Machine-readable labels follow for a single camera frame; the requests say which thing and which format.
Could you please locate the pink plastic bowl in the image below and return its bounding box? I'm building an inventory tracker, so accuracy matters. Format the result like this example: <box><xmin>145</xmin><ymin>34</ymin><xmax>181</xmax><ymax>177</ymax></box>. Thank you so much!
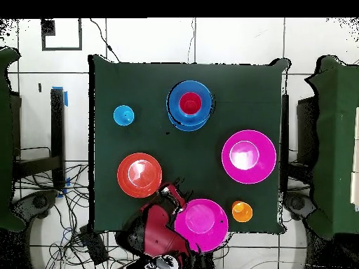
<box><xmin>221</xmin><ymin>129</ymin><xmax>278</xmax><ymax>185</ymax></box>
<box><xmin>174</xmin><ymin>198</ymin><xmax>229</xmax><ymax>254</ymax></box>

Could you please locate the blue plastic bowl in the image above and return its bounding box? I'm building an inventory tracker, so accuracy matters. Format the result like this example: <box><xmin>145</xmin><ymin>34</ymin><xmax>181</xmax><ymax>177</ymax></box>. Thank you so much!
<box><xmin>166</xmin><ymin>93</ymin><xmax>210</xmax><ymax>132</ymax></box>
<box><xmin>168</xmin><ymin>80</ymin><xmax>214</xmax><ymax>126</ymax></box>

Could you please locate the red plastic cup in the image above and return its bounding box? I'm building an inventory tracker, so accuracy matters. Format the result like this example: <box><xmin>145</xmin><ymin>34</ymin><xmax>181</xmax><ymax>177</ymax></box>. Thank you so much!
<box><xmin>178</xmin><ymin>92</ymin><xmax>203</xmax><ymax>115</ymax></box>

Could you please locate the red-orange plastic bowl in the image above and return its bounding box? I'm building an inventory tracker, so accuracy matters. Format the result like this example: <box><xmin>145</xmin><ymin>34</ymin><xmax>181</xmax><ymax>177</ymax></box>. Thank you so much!
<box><xmin>116</xmin><ymin>152</ymin><xmax>163</xmax><ymax>199</ymax></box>

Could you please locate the orange plastic cup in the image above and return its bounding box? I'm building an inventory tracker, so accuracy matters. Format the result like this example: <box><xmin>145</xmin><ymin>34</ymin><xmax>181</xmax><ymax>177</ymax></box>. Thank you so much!
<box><xmin>231</xmin><ymin>200</ymin><xmax>254</xmax><ymax>223</ymax></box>

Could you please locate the light blue plastic cup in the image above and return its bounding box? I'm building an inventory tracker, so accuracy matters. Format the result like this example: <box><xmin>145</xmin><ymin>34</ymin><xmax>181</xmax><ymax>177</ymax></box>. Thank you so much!
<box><xmin>112</xmin><ymin>104</ymin><xmax>135</xmax><ymax>127</ymax></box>

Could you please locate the black power adapter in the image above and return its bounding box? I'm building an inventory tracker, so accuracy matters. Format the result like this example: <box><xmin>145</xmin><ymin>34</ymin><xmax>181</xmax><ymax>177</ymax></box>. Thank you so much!
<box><xmin>79</xmin><ymin>225</ymin><xmax>109</xmax><ymax>265</ymax></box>

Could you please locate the black metal stand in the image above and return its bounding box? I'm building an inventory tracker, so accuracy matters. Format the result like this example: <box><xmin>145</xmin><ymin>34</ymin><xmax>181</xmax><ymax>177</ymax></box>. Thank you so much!
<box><xmin>280</xmin><ymin>93</ymin><xmax>290</xmax><ymax>194</ymax></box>
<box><xmin>12</xmin><ymin>88</ymin><xmax>67</xmax><ymax>190</ymax></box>

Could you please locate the dark green table cloth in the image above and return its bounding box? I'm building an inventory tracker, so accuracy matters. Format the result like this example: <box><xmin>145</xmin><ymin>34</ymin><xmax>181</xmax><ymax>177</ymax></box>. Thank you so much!
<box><xmin>88</xmin><ymin>54</ymin><xmax>291</xmax><ymax>235</ymax></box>

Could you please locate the green-covered side table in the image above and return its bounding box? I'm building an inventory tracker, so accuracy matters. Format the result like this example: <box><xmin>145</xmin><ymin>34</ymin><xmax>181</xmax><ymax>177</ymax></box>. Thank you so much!
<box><xmin>0</xmin><ymin>47</ymin><xmax>26</xmax><ymax>232</ymax></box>
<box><xmin>305</xmin><ymin>54</ymin><xmax>359</xmax><ymax>239</ymax></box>

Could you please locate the black tape square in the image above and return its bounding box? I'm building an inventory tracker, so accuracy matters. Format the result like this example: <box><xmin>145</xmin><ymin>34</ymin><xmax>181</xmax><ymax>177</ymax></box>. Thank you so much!
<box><xmin>41</xmin><ymin>18</ymin><xmax>83</xmax><ymax>52</ymax></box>

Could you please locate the tangle of floor cables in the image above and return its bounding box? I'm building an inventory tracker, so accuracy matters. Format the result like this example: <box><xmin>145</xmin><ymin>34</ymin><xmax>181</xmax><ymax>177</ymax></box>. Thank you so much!
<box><xmin>13</xmin><ymin>145</ymin><xmax>135</xmax><ymax>269</ymax></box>

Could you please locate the thin black cable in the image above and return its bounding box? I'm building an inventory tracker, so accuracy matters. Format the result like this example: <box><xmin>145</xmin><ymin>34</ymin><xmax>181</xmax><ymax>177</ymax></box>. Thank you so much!
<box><xmin>89</xmin><ymin>18</ymin><xmax>122</xmax><ymax>63</ymax></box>

